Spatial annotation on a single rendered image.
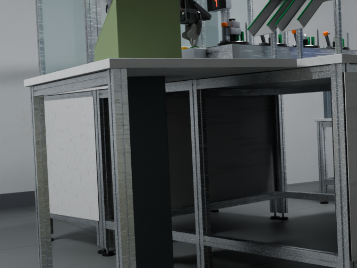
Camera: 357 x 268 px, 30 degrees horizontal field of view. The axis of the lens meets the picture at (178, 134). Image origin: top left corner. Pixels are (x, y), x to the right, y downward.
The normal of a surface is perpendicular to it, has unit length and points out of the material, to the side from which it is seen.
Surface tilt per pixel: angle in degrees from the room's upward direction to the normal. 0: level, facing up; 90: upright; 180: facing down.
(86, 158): 90
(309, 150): 90
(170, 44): 90
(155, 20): 90
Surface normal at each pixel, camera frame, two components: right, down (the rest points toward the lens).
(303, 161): 0.48, 0.00
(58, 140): -0.76, 0.05
